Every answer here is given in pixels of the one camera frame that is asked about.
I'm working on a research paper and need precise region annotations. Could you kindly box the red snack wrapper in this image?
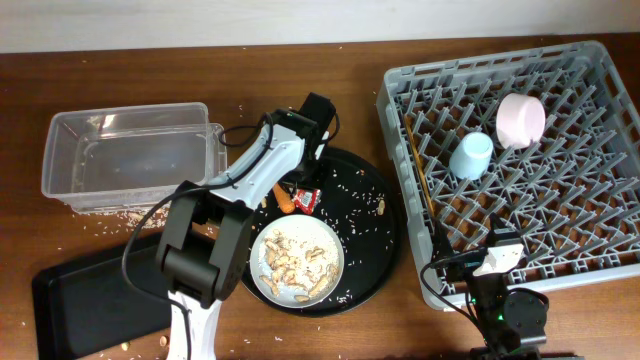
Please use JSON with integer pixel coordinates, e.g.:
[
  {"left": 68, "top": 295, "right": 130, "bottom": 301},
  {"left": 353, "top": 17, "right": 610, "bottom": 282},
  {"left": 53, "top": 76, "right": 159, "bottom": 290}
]
[{"left": 293, "top": 189, "right": 321, "bottom": 215}]

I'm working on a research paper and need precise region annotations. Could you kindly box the light blue cup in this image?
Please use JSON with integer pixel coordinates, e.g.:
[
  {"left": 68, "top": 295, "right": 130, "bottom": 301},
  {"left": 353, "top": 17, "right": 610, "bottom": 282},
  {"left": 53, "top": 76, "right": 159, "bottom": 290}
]
[{"left": 449, "top": 132, "right": 494, "bottom": 180}]

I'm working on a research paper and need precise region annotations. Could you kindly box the clear plastic bin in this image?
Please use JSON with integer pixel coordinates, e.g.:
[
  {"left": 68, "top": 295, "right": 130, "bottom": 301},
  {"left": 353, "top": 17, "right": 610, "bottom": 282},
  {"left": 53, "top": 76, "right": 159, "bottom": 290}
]
[{"left": 41, "top": 102, "right": 227, "bottom": 213}]

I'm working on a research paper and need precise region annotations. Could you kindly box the black rectangular tray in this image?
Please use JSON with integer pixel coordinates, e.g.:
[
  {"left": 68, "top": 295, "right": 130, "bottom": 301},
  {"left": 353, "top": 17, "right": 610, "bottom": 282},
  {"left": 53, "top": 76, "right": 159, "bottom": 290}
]
[{"left": 31, "top": 245, "right": 171, "bottom": 359}]

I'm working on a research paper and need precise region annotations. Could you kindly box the orange carrot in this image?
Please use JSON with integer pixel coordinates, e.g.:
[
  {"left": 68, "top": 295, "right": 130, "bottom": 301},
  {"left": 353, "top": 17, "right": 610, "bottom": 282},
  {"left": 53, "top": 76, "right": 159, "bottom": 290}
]
[{"left": 273, "top": 183, "right": 296, "bottom": 214}]

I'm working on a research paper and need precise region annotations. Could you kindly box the pink bowl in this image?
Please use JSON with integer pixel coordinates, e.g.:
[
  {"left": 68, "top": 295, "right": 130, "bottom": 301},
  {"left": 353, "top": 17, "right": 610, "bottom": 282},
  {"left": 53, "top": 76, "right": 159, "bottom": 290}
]
[{"left": 496, "top": 93, "right": 546, "bottom": 149}]

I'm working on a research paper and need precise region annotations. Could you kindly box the peanut on tray right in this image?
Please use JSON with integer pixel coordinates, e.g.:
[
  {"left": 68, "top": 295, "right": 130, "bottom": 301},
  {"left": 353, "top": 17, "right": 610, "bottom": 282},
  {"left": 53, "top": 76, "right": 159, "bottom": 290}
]
[{"left": 377, "top": 199, "right": 386, "bottom": 215}]

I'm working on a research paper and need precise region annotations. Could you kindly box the wooden chopstick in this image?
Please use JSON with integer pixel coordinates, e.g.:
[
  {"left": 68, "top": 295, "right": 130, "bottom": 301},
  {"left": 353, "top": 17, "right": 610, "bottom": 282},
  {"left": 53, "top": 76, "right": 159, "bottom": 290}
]
[{"left": 402, "top": 115, "right": 435, "bottom": 218}]

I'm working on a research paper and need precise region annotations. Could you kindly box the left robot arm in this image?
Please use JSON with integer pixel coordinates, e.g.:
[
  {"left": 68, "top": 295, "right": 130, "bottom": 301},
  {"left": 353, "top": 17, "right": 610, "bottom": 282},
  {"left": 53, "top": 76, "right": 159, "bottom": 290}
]
[{"left": 121, "top": 93, "right": 339, "bottom": 359}]

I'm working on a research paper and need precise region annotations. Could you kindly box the round black tray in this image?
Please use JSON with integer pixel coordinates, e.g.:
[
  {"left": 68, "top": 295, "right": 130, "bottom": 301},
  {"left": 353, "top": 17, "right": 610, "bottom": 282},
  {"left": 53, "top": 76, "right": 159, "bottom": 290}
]
[{"left": 242, "top": 148, "right": 404, "bottom": 318}]

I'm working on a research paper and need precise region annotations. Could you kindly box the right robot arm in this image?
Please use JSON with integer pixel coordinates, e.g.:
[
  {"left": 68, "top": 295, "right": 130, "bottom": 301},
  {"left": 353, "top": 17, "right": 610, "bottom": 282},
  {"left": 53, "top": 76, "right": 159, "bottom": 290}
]
[{"left": 420, "top": 214, "right": 549, "bottom": 360}]

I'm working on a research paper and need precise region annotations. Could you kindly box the grey dishwasher rack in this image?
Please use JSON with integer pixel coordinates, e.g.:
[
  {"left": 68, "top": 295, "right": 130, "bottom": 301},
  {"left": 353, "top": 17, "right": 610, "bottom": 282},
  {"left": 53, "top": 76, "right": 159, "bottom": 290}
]
[{"left": 376, "top": 41, "right": 639, "bottom": 310}]

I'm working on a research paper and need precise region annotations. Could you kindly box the grey plate with rice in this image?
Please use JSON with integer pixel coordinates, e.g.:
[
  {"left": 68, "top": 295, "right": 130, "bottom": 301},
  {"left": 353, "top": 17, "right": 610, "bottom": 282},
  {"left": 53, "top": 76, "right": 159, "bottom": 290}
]
[{"left": 248, "top": 215, "right": 345, "bottom": 309}]

